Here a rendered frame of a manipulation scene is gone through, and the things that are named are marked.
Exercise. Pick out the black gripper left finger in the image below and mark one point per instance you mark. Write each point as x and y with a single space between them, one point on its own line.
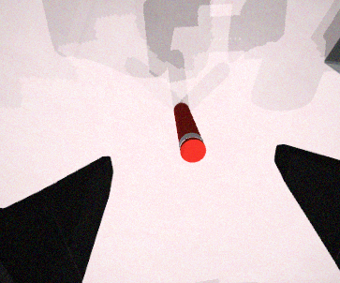
48 237

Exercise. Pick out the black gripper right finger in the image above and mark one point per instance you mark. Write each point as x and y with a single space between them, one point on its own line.
314 181

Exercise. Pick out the red peg with white band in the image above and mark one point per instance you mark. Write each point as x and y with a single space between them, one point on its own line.
191 144

